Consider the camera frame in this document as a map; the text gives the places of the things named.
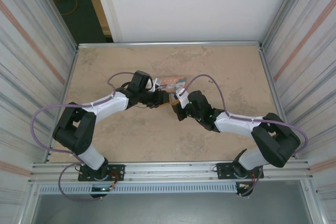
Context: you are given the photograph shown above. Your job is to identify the printed cartoon cardboard box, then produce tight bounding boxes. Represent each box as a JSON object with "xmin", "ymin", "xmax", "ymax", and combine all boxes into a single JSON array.
[{"xmin": 154, "ymin": 76, "xmax": 188, "ymax": 96}]

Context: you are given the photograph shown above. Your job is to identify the small circuit board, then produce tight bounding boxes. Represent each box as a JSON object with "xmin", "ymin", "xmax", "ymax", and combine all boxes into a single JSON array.
[
  {"xmin": 236, "ymin": 181, "xmax": 255, "ymax": 197},
  {"xmin": 90, "ymin": 185, "xmax": 115, "ymax": 198}
]

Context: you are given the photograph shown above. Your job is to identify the grey metal plate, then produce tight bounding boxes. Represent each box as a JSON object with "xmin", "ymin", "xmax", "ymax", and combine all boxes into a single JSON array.
[{"xmin": 19, "ymin": 180, "xmax": 320, "ymax": 224}]

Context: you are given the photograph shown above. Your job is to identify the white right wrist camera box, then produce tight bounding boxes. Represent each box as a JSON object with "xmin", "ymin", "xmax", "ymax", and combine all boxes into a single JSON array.
[{"xmin": 175, "ymin": 89, "xmax": 188, "ymax": 106}]

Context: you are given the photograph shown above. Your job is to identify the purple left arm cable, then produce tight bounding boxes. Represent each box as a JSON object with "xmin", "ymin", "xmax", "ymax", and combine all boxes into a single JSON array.
[{"xmin": 30, "ymin": 71, "xmax": 139, "ymax": 202}]

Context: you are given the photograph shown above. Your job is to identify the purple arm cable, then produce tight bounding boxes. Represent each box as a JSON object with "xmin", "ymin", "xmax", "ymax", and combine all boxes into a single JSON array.
[
  {"xmin": 30, "ymin": 71, "xmax": 139, "ymax": 202},
  {"xmin": 183, "ymin": 74, "xmax": 309, "ymax": 198}
]

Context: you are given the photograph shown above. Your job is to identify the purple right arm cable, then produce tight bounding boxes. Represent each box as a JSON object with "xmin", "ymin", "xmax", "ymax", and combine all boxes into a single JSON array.
[{"xmin": 183, "ymin": 74, "xmax": 309, "ymax": 198}]

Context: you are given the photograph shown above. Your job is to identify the thin aluminium table edge rail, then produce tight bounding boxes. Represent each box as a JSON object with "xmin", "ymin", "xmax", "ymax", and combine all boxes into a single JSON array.
[{"xmin": 77, "ymin": 41, "xmax": 261, "ymax": 49}]

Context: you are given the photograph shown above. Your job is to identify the wide aluminium frame rail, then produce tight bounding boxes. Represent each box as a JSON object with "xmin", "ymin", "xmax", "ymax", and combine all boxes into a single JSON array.
[{"xmin": 30, "ymin": 159, "xmax": 314, "ymax": 184}]

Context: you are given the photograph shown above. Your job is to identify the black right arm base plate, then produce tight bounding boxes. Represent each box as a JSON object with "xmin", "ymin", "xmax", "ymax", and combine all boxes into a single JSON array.
[{"xmin": 216, "ymin": 161, "xmax": 264, "ymax": 180}]

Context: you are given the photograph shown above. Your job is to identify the slotted grey cable duct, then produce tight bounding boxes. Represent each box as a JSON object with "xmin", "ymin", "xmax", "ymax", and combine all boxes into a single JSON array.
[{"xmin": 38, "ymin": 182, "xmax": 238, "ymax": 195}]

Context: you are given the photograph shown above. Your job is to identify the aluminium side frame rail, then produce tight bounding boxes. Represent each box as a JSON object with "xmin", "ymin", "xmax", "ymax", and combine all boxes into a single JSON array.
[
  {"xmin": 258, "ymin": 45, "xmax": 299, "ymax": 159},
  {"xmin": 46, "ymin": 47, "xmax": 79, "ymax": 163}
]

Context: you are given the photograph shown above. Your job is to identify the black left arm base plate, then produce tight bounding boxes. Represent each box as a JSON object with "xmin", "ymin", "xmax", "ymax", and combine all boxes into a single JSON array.
[{"xmin": 78, "ymin": 163, "xmax": 125, "ymax": 182}]

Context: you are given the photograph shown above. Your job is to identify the aluminium corner post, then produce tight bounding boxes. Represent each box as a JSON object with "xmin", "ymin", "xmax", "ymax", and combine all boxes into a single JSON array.
[
  {"xmin": 261, "ymin": 0, "xmax": 312, "ymax": 49},
  {"xmin": 36, "ymin": 0, "xmax": 79, "ymax": 51}
]

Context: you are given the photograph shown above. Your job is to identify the light wooden door frame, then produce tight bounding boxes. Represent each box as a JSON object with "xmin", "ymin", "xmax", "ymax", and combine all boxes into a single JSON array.
[{"xmin": 80, "ymin": 0, "xmax": 115, "ymax": 43}]

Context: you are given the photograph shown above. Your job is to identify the orange floor cable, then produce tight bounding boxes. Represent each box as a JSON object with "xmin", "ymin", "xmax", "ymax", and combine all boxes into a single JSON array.
[{"xmin": 61, "ymin": 0, "xmax": 79, "ymax": 16}]

